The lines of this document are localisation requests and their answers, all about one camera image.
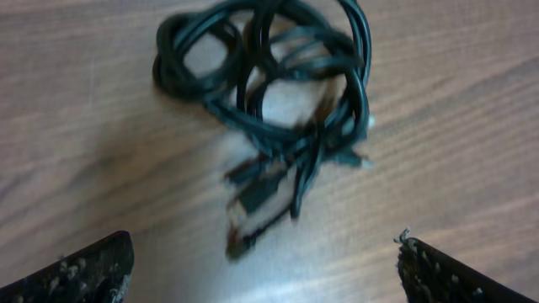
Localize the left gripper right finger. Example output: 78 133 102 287
393 229 536 303

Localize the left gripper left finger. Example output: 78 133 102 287
1 231 135 303

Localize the black cable bundle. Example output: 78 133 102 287
152 0 375 261

